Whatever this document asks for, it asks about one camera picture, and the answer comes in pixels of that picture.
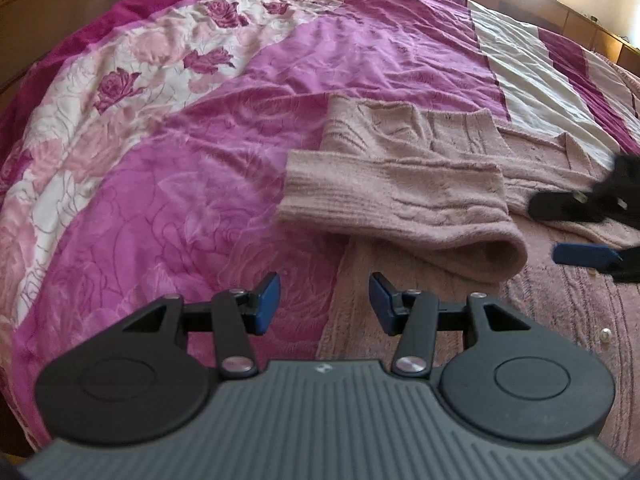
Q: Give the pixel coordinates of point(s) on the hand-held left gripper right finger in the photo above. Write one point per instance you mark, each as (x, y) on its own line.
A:
(380, 302)

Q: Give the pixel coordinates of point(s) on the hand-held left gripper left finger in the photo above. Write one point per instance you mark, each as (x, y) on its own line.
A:
(267, 305)

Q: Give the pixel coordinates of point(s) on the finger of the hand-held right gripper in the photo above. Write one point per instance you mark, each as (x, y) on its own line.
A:
(560, 207)
(580, 255)

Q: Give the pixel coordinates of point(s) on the pink knitted cardigan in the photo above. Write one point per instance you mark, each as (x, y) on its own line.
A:
(400, 195)

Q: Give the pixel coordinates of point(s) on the magenta floral bed blanket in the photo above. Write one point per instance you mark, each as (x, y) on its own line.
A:
(200, 160)

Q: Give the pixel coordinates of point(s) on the brown padded headboard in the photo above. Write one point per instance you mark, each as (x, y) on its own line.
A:
(50, 15)

